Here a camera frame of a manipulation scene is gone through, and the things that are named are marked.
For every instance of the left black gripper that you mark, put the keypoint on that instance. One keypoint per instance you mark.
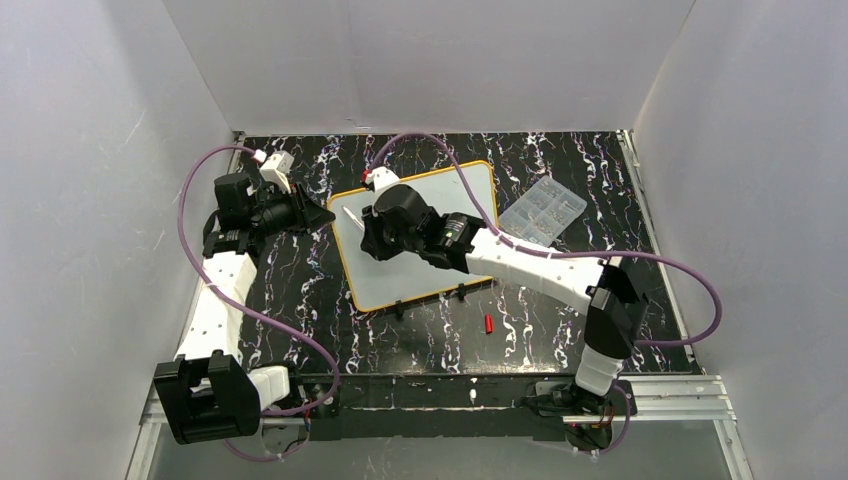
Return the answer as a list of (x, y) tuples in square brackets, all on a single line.
[(299, 208)]

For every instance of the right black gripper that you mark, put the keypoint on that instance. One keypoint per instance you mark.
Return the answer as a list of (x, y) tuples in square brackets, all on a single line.
[(374, 234)]

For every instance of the red whiteboard marker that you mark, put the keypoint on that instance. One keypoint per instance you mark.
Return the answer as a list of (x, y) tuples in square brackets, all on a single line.
[(356, 220)]

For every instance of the yellow framed whiteboard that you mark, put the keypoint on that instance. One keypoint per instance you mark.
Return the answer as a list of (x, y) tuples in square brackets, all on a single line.
[(465, 199)]

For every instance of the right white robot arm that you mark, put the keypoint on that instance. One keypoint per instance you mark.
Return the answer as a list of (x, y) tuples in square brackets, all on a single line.
[(601, 289)]

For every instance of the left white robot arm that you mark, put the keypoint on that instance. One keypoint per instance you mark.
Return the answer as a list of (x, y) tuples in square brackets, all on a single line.
[(205, 392)]

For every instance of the clear plastic screw box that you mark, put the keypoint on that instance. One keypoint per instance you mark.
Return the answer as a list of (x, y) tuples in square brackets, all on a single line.
[(542, 213)]

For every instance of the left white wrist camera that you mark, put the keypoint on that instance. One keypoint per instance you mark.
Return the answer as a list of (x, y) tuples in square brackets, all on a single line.
[(276, 168)]

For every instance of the aluminium table frame rail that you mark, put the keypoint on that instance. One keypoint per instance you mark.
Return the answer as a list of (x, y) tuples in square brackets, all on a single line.
[(466, 427)]

